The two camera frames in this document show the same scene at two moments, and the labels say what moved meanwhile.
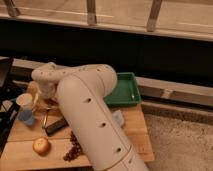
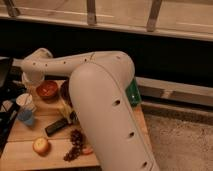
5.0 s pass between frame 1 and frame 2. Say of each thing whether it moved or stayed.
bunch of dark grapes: stayed
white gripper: moved
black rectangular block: stayed
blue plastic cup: stayed
